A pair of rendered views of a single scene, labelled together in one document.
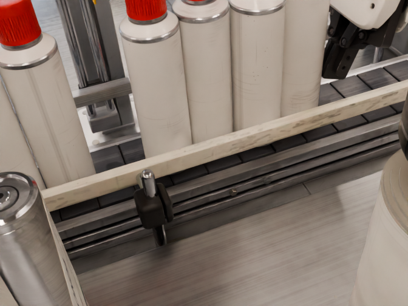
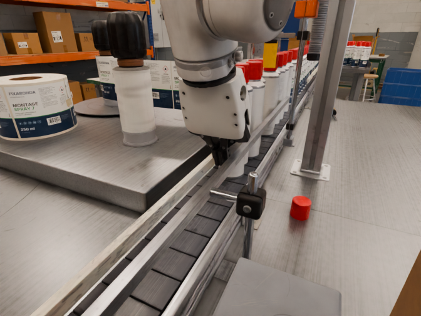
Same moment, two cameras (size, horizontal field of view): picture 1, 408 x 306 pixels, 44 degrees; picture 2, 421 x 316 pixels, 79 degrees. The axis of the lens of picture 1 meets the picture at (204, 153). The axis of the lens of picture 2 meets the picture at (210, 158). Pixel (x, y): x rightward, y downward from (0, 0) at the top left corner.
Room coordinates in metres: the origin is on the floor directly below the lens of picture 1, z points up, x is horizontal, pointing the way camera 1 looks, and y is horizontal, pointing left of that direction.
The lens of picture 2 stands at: (0.72, -0.47, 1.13)
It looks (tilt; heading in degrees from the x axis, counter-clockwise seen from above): 26 degrees down; 132
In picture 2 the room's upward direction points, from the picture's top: straight up
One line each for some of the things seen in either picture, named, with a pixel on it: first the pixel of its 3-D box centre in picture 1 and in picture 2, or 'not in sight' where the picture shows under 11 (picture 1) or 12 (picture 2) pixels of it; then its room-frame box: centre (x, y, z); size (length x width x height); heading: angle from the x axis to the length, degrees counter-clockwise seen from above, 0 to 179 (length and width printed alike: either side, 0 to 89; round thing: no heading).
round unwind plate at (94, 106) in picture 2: not in sight; (116, 105); (-0.23, 0.02, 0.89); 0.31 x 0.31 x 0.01
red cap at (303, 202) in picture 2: not in sight; (300, 207); (0.58, -0.07, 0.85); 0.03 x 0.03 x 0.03
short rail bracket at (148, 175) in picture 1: (156, 216); not in sight; (0.30, 0.05, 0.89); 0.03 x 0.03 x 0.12; 17
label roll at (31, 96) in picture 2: not in sight; (34, 104); (-0.15, -0.27, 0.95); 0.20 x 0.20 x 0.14
